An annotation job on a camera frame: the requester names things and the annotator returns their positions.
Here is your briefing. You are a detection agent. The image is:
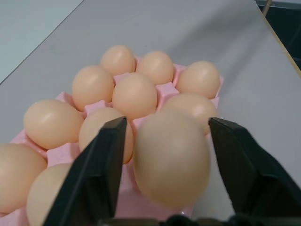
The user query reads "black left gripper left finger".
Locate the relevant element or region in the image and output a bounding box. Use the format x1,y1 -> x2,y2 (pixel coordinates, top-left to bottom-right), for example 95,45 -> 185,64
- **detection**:
44,116 -> 128,226

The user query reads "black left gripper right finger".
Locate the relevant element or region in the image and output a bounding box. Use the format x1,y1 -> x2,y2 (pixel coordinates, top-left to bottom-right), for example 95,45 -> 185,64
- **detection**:
208,117 -> 301,226

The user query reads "beige egg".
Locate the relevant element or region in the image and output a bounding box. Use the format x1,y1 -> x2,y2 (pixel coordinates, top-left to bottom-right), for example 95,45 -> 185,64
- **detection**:
26,163 -> 72,226
0,143 -> 48,214
78,107 -> 134,165
162,93 -> 218,136
135,51 -> 174,85
133,110 -> 212,209
175,61 -> 221,99
99,45 -> 136,76
23,99 -> 84,150
71,65 -> 115,112
112,72 -> 158,122

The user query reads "pink egg tray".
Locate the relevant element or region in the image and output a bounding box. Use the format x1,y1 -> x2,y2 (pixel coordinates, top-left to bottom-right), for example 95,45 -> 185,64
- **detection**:
0,55 -> 223,226

